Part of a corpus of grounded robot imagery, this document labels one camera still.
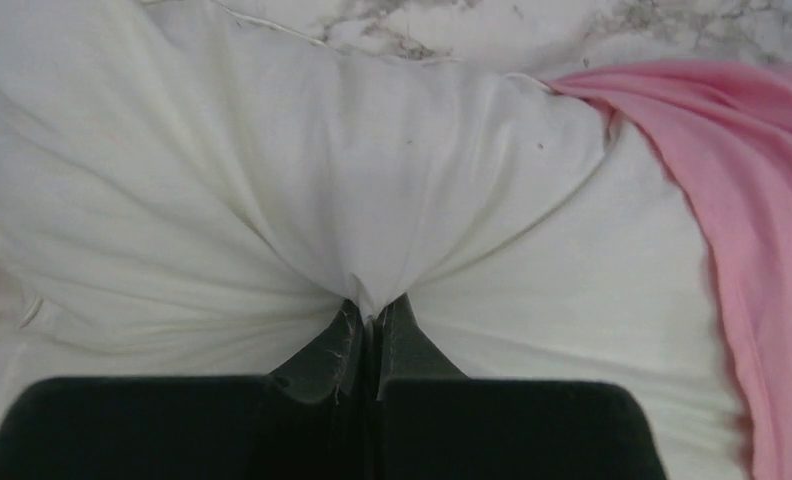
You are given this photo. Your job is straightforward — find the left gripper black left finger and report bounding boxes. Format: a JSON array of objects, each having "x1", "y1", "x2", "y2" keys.
[{"x1": 0, "y1": 302, "x2": 364, "y2": 479}]

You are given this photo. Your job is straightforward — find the white pillow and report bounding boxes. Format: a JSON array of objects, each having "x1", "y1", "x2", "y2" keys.
[{"x1": 0, "y1": 1, "x2": 749, "y2": 479}]

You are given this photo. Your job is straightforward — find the pink floral pillowcase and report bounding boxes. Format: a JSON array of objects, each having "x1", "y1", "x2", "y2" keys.
[{"x1": 552, "y1": 60, "x2": 792, "y2": 479}]

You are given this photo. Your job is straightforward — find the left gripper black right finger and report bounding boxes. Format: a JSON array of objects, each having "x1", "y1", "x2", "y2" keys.
[{"x1": 372, "y1": 297, "x2": 666, "y2": 480}]

